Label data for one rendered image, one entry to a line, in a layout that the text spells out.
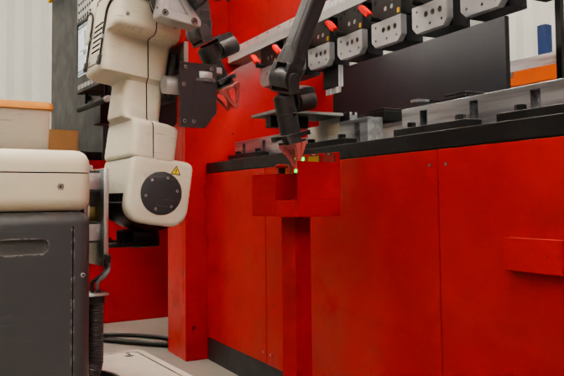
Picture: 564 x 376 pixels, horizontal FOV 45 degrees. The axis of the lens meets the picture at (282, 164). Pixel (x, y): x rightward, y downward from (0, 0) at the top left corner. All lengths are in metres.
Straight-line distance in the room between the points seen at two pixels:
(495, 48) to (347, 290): 1.03
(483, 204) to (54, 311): 0.96
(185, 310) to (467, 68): 1.57
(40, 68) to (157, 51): 7.39
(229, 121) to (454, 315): 1.75
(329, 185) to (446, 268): 0.41
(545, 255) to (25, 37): 8.14
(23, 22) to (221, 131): 6.24
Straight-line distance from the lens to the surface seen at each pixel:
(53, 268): 1.43
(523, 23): 7.35
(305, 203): 1.84
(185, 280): 3.09
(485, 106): 1.80
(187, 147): 3.09
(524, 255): 1.52
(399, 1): 2.11
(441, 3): 1.95
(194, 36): 2.09
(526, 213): 1.54
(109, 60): 1.69
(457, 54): 2.70
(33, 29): 9.19
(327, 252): 2.18
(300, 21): 1.86
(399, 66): 2.97
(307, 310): 1.96
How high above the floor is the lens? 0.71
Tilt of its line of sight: 3 degrees up
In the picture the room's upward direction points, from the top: 1 degrees counter-clockwise
